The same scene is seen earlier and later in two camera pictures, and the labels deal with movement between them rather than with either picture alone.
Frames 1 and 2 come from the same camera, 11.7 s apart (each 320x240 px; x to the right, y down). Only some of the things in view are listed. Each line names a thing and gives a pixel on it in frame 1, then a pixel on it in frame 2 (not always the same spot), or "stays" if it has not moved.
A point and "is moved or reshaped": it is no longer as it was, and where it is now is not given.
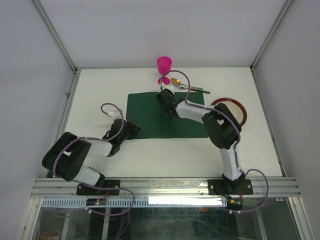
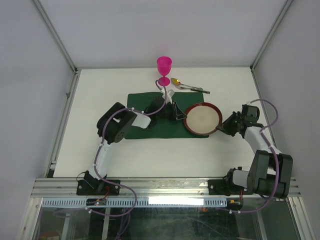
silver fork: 199,89 stays
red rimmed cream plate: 237,110 is moved or reshaped
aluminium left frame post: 61,45 stays
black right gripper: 163,111 to 224,126
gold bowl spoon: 176,82 stays
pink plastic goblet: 164,65 stays
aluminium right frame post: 283,11 stays
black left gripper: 135,129 to 177,113
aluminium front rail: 66,187 stays
